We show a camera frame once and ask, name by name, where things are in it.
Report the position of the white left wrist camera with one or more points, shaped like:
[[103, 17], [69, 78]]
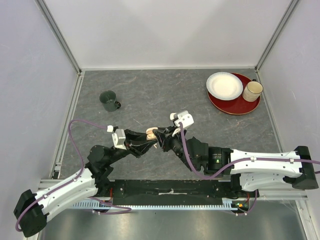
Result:
[[118, 136]]

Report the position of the beige earbud charging case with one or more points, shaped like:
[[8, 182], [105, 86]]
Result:
[[150, 133]]

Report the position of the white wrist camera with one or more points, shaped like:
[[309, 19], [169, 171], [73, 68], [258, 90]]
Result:
[[183, 117], [118, 136]]

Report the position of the beige patterned cup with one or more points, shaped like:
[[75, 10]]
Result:
[[252, 91]]

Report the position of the red round tray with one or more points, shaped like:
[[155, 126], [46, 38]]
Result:
[[238, 106]]

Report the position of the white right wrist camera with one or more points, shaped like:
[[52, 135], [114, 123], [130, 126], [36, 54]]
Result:
[[183, 117]]

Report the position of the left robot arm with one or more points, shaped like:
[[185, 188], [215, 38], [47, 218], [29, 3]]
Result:
[[35, 209]]

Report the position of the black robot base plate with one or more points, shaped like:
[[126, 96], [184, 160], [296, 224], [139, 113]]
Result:
[[129, 192]]

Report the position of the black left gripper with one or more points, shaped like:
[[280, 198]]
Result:
[[132, 144]]

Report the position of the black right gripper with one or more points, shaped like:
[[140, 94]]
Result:
[[169, 135]]

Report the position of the dark green mug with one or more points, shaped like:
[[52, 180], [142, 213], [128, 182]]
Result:
[[109, 101]]

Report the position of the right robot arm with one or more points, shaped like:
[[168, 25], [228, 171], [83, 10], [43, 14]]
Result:
[[248, 171]]

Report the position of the white plate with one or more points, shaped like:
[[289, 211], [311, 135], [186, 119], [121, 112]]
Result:
[[224, 86]]

